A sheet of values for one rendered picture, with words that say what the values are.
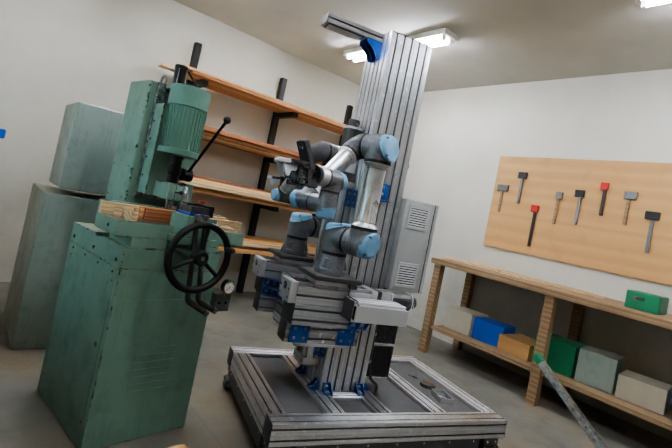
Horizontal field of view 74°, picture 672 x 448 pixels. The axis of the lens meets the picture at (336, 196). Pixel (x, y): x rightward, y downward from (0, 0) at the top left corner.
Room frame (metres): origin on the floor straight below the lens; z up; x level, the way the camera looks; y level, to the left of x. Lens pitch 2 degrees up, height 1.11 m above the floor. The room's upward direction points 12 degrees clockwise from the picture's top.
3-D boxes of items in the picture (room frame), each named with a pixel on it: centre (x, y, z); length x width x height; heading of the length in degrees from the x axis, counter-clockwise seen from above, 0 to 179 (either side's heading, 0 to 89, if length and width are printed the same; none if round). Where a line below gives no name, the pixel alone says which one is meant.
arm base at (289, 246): (2.47, 0.16, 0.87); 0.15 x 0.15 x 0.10
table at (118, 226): (1.95, 0.63, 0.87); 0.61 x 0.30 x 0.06; 138
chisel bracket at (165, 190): (2.02, 0.75, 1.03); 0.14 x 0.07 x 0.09; 48
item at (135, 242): (1.96, 0.69, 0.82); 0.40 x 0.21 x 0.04; 138
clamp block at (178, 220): (1.90, 0.57, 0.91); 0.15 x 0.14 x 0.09; 138
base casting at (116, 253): (2.08, 0.82, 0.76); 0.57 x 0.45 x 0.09; 48
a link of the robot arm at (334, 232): (2.01, -0.05, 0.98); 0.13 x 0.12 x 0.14; 50
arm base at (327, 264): (2.01, -0.04, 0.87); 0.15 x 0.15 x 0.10
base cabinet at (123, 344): (2.08, 0.82, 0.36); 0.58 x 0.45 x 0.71; 48
